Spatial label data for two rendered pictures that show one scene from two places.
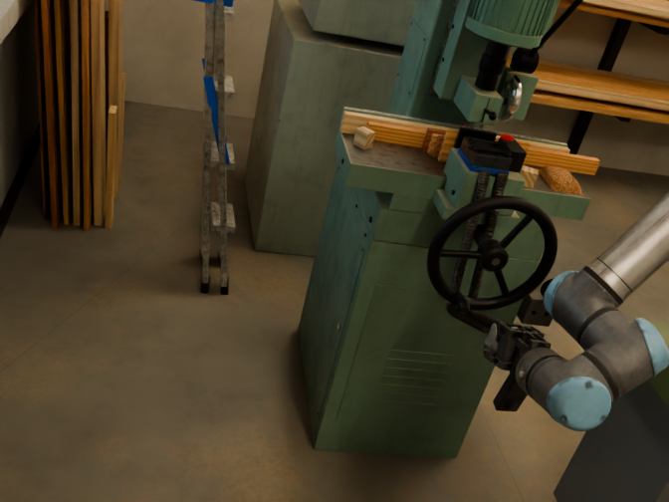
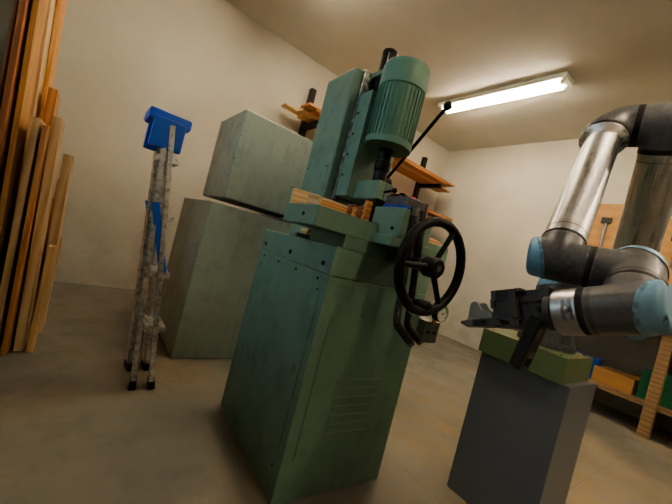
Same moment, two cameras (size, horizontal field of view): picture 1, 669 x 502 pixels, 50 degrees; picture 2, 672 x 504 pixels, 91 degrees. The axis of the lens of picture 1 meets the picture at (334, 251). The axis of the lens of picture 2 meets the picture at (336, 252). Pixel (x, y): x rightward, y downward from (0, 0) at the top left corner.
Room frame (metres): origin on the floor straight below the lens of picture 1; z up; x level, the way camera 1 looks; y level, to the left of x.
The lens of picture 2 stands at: (0.61, 0.26, 0.79)
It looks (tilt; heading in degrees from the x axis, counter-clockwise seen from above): 1 degrees down; 340
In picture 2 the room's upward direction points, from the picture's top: 15 degrees clockwise
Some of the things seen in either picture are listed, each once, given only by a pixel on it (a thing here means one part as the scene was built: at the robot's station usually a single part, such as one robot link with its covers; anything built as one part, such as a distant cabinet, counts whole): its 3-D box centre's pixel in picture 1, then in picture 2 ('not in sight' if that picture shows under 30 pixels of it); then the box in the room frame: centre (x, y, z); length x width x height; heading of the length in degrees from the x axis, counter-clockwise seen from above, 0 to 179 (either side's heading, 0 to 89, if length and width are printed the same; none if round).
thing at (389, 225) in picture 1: (435, 182); (338, 258); (1.85, -0.22, 0.76); 0.57 x 0.45 x 0.09; 14
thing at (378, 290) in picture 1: (397, 300); (314, 354); (1.84, -0.22, 0.36); 0.58 x 0.45 x 0.71; 14
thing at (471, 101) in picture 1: (477, 103); (372, 194); (1.75, -0.25, 1.03); 0.14 x 0.07 x 0.09; 14
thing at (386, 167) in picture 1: (465, 181); (380, 236); (1.62, -0.26, 0.87); 0.61 x 0.30 x 0.06; 104
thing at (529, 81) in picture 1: (512, 93); not in sight; (1.94, -0.36, 1.02); 0.09 x 0.07 x 0.12; 104
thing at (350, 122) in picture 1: (457, 139); (361, 219); (1.74, -0.23, 0.92); 0.60 x 0.02 x 0.05; 104
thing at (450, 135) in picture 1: (484, 151); (385, 219); (1.66, -0.29, 0.94); 0.21 x 0.01 x 0.08; 104
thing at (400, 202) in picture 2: (494, 152); (408, 205); (1.54, -0.29, 0.99); 0.13 x 0.11 x 0.06; 104
